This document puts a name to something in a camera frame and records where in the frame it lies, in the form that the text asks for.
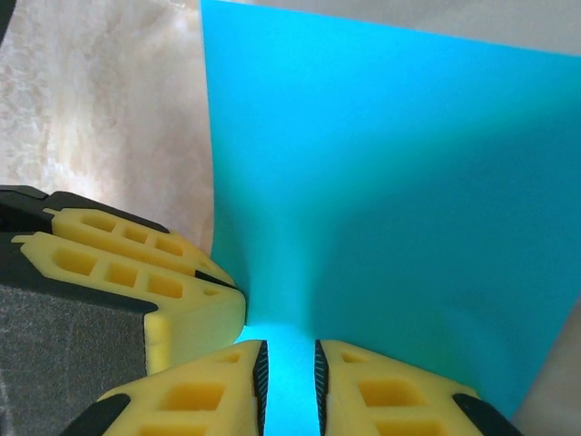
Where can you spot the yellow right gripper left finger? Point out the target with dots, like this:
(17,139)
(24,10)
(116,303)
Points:
(195,399)

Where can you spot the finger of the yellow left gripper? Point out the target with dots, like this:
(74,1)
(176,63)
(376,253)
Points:
(113,231)
(190,327)

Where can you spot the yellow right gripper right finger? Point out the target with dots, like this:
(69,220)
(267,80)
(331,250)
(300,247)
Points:
(386,399)

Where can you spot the blue paper sheet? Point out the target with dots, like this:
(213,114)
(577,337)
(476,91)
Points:
(363,181)

